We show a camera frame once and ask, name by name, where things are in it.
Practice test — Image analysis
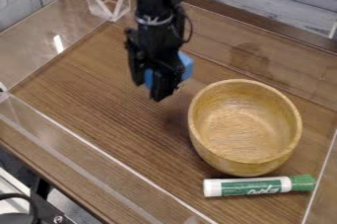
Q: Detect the green white dry-erase marker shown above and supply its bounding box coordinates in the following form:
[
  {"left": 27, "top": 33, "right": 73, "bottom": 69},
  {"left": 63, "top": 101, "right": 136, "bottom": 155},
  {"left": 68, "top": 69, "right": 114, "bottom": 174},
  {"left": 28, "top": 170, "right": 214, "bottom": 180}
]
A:
[{"left": 202, "top": 175, "right": 316, "bottom": 197}]

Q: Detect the blue rectangular block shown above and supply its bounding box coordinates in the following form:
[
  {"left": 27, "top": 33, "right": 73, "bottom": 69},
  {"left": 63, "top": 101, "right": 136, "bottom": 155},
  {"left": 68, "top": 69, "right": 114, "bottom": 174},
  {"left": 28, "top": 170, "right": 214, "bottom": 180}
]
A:
[{"left": 144, "top": 52, "right": 193, "bottom": 89}]

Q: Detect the clear acrylic tray wall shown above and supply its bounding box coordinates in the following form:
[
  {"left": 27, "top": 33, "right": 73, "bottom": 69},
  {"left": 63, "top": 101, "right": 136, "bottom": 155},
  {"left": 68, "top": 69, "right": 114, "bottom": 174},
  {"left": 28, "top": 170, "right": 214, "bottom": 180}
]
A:
[{"left": 0, "top": 0, "right": 337, "bottom": 224}]

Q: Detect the black cable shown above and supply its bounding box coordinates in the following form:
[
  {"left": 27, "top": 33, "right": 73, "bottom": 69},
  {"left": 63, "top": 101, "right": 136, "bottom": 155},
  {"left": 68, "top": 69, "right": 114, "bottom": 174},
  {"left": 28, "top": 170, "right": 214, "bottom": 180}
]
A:
[{"left": 0, "top": 191, "right": 47, "bottom": 224}]

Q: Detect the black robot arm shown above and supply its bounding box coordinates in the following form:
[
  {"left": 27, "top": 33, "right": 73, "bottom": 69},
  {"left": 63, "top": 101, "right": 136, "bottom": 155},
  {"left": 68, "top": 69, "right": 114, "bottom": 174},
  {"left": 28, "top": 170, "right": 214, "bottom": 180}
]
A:
[{"left": 125, "top": 0, "right": 190, "bottom": 102}]

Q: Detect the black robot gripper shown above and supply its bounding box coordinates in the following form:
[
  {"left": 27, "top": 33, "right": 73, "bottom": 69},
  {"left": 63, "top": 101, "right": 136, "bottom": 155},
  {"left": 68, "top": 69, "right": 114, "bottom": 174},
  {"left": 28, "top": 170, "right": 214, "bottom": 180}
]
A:
[{"left": 125, "top": 17, "right": 186, "bottom": 103}]

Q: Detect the brown wooden bowl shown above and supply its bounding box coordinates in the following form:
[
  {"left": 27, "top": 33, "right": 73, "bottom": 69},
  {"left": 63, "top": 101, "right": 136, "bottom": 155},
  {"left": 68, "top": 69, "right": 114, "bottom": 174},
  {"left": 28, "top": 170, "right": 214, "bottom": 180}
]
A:
[{"left": 188, "top": 79, "right": 302, "bottom": 177}]

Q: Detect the black metal table frame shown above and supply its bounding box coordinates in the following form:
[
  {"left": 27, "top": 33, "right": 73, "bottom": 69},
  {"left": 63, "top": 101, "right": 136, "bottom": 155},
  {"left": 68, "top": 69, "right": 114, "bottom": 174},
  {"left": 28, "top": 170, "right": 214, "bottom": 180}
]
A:
[{"left": 31, "top": 178, "right": 76, "bottom": 224}]

